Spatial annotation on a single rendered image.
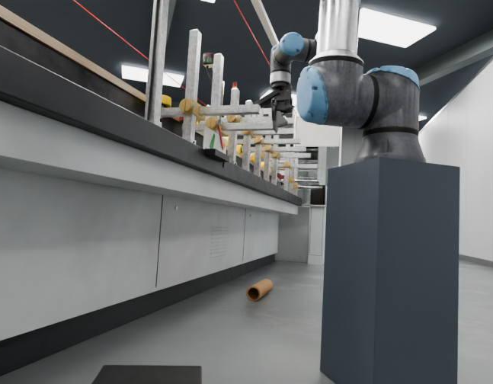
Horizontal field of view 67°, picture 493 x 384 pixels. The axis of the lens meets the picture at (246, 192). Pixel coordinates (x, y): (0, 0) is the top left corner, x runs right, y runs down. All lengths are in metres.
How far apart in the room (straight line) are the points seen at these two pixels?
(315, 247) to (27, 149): 3.51
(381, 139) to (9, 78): 0.85
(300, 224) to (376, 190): 3.29
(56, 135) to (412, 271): 0.88
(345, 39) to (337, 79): 0.12
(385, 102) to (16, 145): 0.87
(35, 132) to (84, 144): 0.14
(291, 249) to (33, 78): 3.69
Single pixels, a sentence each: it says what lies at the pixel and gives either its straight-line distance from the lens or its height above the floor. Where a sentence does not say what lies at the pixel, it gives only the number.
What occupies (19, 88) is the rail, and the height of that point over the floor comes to 0.64.
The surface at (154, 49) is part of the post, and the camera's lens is 1.27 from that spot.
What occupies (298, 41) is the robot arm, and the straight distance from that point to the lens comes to 1.60.
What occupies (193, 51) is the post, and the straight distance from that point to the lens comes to 1.53.
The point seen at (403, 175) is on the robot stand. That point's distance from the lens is 1.00.
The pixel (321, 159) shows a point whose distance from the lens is 4.11.
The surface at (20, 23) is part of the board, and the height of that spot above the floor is 0.88.
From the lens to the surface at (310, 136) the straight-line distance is 4.17.
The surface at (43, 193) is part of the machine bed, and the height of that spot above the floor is 0.47.
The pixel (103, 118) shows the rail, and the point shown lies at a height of 0.65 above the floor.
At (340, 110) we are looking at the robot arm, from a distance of 1.03.
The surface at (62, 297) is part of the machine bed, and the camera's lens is 1.26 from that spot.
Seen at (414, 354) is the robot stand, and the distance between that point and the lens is 1.06.
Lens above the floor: 0.43
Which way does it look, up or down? 4 degrees up
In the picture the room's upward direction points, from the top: 3 degrees clockwise
